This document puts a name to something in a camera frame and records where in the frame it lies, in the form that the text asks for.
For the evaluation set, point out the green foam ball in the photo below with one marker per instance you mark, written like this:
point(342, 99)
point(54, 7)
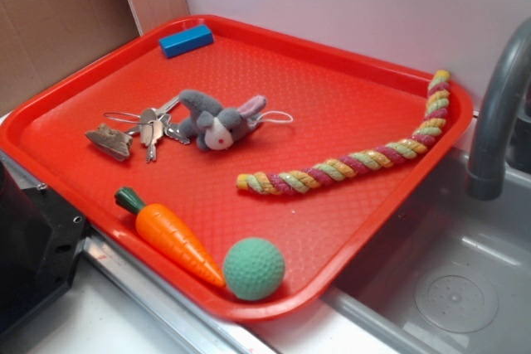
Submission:
point(254, 269)

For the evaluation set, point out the grey toy sink basin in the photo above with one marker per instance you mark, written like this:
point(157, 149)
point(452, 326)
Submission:
point(446, 273)

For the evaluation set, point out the silver key bunch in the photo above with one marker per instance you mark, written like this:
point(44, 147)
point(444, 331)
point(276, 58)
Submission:
point(151, 125)

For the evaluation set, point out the brown wood piece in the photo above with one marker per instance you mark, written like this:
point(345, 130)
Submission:
point(111, 141)

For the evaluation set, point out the multicoloured twisted rope toy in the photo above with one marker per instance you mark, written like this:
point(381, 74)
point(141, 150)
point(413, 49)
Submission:
point(357, 164)

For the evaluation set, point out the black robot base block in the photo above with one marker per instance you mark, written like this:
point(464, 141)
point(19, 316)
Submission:
point(42, 235)

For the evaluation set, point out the blue rectangular block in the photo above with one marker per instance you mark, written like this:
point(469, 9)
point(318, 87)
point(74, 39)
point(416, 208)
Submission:
point(185, 41)

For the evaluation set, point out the red plastic tray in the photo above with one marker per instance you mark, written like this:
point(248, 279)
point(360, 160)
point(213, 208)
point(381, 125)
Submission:
point(341, 103)

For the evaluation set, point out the grey plush bunny toy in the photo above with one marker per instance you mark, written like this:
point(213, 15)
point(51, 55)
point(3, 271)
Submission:
point(216, 127)

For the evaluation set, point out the orange plastic toy carrot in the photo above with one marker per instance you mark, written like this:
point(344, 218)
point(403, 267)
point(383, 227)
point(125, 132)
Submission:
point(170, 236)

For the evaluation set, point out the brown cardboard panel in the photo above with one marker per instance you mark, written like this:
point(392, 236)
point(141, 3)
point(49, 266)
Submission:
point(44, 41)

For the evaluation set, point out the grey sink faucet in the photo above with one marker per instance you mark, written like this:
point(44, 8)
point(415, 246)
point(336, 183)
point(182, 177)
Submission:
point(502, 132)

